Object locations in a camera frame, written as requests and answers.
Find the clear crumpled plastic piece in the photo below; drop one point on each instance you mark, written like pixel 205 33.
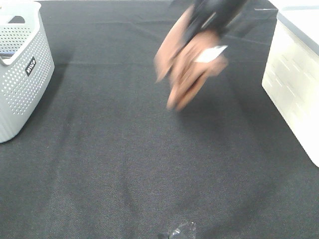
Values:
pixel 186 230

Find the brown towel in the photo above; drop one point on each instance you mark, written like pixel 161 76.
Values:
pixel 186 75

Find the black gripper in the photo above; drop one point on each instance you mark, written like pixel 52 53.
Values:
pixel 210 18

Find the black table cloth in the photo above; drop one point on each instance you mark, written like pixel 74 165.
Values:
pixel 102 158

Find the grey perforated plastic basket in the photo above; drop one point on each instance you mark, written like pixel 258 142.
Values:
pixel 26 64

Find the white storage box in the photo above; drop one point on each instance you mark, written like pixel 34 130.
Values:
pixel 291 76

